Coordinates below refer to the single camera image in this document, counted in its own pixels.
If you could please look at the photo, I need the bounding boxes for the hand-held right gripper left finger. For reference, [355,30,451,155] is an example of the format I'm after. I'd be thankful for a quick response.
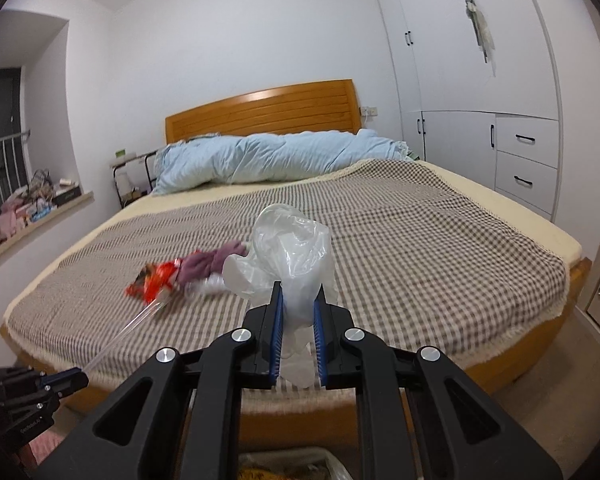
[44,281,284,480]

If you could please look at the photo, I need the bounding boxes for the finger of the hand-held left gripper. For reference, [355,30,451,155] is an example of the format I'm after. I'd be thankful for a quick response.
[46,373,91,402]
[36,366,84,391]

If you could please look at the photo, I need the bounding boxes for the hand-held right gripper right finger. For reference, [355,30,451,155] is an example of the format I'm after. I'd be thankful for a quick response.
[312,294,565,480]

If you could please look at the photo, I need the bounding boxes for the clear plastic tube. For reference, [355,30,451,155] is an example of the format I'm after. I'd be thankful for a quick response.
[82,295,173,373]

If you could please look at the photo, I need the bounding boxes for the translucent plastic bag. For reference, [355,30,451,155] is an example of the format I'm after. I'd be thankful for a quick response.
[222,204,338,388]

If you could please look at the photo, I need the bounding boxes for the purple towel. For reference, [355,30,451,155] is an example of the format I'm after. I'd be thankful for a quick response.
[175,241,251,283]

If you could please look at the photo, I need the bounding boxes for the leaf-print trash bin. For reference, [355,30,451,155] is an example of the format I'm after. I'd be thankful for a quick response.
[237,447,353,480]

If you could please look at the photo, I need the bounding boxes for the clear bin liner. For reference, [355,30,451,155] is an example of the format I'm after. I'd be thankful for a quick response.
[237,447,353,480]

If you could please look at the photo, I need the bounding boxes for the large red snack packet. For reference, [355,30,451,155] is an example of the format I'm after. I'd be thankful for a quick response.
[126,259,183,305]

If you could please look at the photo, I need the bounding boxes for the beige windowsill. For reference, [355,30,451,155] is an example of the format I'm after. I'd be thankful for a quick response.
[0,189,95,271]

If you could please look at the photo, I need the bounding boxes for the pile of pink boxes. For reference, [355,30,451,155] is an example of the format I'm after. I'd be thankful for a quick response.
[0,169,58,256]

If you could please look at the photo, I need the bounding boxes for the light blue duvet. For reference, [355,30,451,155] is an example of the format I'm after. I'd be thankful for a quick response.
[150,129,411,196]

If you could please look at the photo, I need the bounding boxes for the black box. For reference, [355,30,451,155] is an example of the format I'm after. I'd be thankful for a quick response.
[54,185,83,208]

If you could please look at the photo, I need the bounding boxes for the black metal bedside rack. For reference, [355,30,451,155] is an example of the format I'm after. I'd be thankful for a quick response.
[111,152,163,208]

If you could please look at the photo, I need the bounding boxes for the wooden bed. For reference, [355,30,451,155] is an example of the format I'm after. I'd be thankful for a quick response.
[0,79,593,441]

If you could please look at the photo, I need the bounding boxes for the cream bed sheet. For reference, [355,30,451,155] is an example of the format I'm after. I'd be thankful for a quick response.
[2,160,583,331]

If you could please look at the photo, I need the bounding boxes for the window railing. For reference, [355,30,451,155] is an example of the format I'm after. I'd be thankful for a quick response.
[0,129,31,201]

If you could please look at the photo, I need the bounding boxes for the white wardrobe drawer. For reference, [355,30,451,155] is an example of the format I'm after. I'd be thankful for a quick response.
[495,115,560,168]
[495,150,558,216]

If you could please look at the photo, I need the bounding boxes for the white wardrobe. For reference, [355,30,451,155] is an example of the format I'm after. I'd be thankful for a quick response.
[365,0,563,223]

